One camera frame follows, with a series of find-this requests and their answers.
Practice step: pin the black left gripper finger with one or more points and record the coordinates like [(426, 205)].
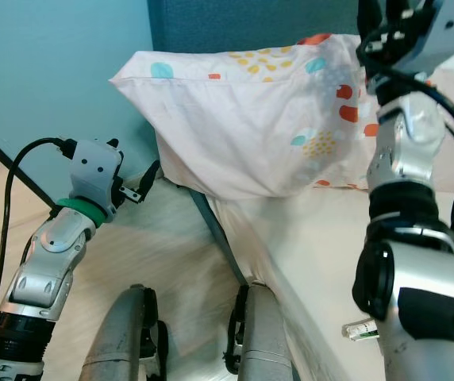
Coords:
[(151, 179)]

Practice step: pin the grey robot leg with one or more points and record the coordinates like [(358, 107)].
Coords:
[(120, 333), (267, 341)]

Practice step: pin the white pillow with coloured spots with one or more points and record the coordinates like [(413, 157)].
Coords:
[(243, 119)]

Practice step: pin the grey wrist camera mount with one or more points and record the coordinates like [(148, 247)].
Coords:
[(453, 32), (96, 171)]

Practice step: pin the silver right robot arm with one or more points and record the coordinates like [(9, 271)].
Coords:
[(405, 159)]

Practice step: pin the dark teal bed frame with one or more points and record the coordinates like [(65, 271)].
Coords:
[(219, 238)]

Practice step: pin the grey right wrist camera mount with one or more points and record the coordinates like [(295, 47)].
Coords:
[(453, 32)]

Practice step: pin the grey left robot leg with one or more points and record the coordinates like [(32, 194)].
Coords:
[(120, 333)]

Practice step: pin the grey right robot leg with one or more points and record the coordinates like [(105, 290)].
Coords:
[(267, 341)]

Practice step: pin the bed with beige sheet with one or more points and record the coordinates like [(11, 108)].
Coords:
[(306, 254)]

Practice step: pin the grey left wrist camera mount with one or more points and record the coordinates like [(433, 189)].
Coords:
[(96, 171)]

